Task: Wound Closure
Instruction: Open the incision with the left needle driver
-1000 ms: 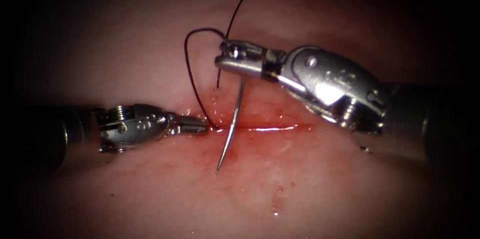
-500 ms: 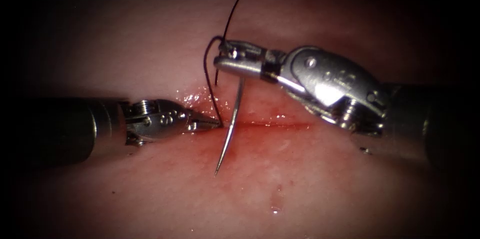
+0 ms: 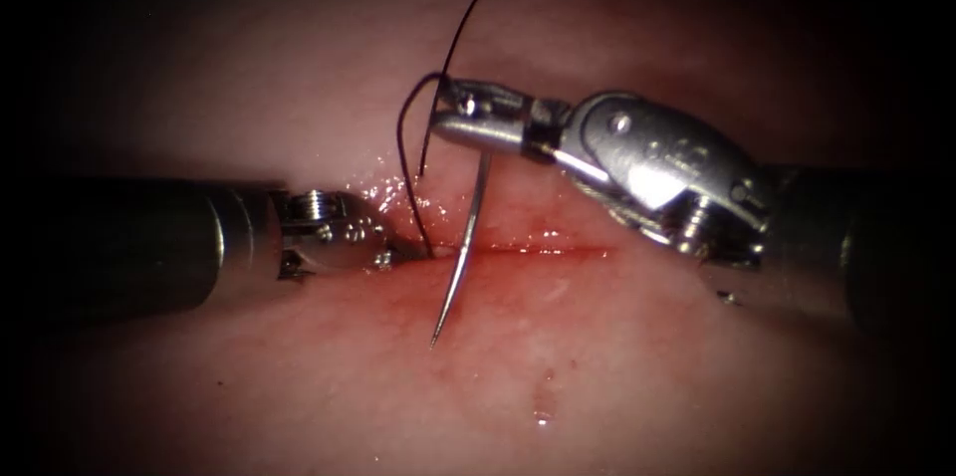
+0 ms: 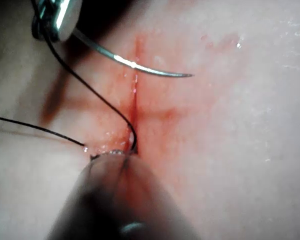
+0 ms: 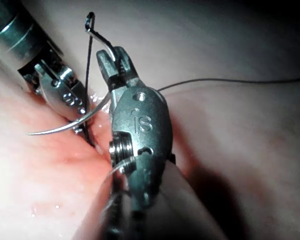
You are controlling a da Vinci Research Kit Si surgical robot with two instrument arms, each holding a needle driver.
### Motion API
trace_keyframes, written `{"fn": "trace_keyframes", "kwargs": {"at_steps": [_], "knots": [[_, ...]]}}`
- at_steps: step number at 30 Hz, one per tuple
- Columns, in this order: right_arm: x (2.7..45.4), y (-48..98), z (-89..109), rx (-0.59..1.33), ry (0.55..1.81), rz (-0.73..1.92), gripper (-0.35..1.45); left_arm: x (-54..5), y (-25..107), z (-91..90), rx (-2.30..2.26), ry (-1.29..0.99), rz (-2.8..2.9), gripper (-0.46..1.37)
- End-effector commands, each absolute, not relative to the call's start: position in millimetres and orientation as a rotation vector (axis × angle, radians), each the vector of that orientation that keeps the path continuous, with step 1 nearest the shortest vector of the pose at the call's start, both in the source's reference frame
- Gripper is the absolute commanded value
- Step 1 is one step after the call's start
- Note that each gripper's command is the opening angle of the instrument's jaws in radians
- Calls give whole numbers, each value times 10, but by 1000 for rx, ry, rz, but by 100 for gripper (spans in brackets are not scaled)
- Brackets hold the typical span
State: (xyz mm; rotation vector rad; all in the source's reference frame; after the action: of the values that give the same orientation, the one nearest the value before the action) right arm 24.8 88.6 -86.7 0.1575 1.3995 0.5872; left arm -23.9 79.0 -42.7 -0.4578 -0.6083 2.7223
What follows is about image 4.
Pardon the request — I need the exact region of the right arm needle driver jaw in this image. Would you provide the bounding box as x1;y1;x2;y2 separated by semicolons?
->
31;0;59;41
54;0;84;42

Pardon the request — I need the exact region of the black thread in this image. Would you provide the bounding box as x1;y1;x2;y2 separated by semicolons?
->
0;0;139;154

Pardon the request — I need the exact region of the tissue pad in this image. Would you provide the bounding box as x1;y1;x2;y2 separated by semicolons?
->
0;0;300;240

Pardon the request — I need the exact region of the left arm needle driver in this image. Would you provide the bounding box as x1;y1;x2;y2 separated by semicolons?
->
89;148;139;161

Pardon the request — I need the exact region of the curved steel needle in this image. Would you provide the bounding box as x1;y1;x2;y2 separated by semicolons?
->
72;27;195;78

